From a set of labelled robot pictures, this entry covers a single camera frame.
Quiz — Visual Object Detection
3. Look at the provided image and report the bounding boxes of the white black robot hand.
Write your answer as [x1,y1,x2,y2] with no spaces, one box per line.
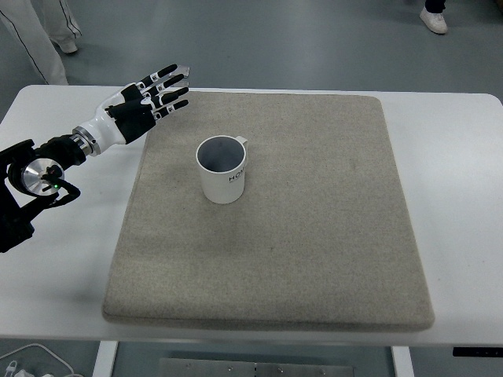
[83,63,193,150]

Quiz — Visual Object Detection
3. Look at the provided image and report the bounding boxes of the white ceramic cup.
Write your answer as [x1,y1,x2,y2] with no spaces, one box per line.
[195,134,250,205]

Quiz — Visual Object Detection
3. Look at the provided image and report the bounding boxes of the person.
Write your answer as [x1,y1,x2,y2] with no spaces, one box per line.
[0,0,84,86]
[418,0,450,35]

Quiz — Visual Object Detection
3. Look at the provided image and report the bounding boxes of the beige fabric mat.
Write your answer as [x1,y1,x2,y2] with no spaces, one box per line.
[101,90,436,334]

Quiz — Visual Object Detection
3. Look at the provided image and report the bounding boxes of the white table leg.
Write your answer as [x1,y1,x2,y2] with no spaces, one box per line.
[391,346,414,377]
[93,340,119,377]

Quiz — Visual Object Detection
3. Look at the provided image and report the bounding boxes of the grey metal plate with screws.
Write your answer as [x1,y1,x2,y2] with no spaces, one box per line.
[158,357,354,377]

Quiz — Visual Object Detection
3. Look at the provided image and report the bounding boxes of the black table control panel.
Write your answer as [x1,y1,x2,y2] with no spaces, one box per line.
[452,346,503,359]

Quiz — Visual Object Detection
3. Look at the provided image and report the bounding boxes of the white cable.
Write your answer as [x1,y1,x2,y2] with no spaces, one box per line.
[0,342,76,377]

